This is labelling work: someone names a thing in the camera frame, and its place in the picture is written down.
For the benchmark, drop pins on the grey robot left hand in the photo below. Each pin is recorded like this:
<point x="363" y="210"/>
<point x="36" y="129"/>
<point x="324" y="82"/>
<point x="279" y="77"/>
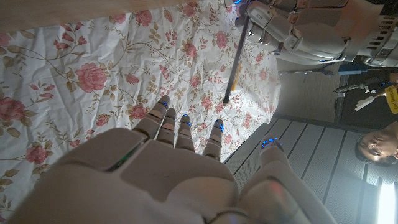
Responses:
<point x="317" y="37"/>

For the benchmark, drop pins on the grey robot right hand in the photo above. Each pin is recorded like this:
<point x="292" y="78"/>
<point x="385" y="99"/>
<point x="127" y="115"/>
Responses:
<point x="155" y="180"/>

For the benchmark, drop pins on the black mechanical pencil yellow label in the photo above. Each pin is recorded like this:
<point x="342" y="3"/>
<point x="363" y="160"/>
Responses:
<point x="236" y="62"/>

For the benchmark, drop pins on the floral rose backdrop cloth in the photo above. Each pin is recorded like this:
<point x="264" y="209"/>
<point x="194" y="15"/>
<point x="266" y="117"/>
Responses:
<point x="93" y="77"/>

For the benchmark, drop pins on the person's face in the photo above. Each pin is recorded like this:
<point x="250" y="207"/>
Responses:
<point x="379" y="144"/>

